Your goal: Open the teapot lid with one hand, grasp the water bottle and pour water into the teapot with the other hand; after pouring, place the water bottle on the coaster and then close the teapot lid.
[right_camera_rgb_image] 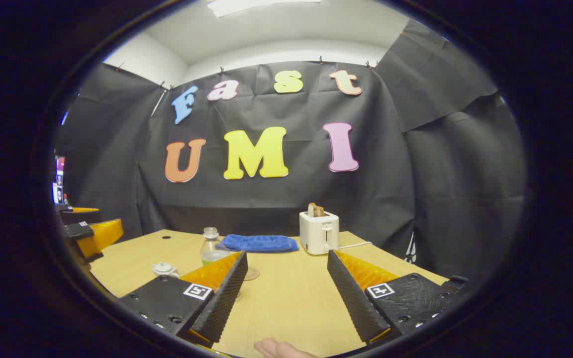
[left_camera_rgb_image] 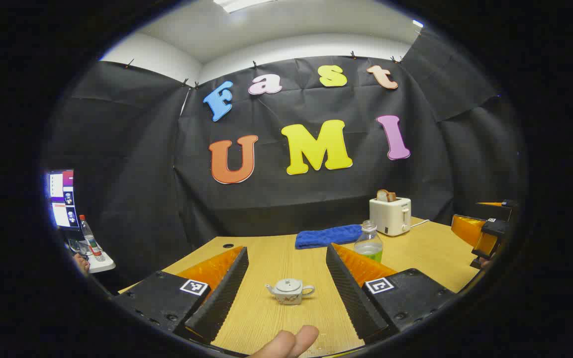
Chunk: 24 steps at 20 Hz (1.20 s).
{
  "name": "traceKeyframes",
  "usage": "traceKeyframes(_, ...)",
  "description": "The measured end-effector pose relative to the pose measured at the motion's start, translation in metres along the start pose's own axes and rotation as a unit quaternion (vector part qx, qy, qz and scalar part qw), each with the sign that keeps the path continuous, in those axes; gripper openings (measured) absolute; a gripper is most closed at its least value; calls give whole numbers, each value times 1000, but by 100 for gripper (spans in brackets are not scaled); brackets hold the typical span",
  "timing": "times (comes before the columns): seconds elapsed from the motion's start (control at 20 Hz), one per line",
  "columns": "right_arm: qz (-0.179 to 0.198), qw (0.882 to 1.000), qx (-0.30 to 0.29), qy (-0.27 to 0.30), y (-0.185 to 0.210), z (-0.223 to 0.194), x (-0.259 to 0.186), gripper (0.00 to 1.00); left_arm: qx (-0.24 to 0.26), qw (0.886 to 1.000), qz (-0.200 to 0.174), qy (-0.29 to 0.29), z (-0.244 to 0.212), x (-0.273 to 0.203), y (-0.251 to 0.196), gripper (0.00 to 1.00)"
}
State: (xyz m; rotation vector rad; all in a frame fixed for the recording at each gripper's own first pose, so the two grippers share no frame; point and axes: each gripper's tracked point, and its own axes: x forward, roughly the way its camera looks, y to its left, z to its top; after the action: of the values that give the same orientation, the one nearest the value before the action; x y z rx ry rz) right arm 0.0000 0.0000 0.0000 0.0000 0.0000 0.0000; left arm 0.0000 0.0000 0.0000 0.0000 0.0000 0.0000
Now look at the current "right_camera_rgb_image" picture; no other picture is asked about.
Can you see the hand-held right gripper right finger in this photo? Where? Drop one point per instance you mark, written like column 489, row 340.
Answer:
column 351, row 293

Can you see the white toaster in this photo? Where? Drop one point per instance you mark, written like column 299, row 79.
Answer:
column 319, row 233

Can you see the computer monitor screen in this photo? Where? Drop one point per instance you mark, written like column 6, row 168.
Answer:
column 59, row 181

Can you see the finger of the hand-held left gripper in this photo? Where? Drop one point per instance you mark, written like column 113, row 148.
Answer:
column 80, row 216
column 102, row 236

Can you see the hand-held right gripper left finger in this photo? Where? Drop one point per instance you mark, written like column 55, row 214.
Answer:
column 224, row 293

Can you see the green label water bottle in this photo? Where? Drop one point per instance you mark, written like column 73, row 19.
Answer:
column 212, row 248

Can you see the brown bread slice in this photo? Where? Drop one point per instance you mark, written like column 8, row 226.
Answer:
column 315, row 210

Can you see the white teacup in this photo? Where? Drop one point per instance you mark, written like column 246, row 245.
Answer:
column 164, row 272

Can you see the white teacup lid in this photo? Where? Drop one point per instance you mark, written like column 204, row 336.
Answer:
column 164, row 265

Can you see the ceiling light panel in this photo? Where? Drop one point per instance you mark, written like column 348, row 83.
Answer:
column 256, row 5

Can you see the round brown coaster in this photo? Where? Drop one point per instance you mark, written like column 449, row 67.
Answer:
column 252, row 274

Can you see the blue towel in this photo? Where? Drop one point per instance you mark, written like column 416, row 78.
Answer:
column 259, row 243

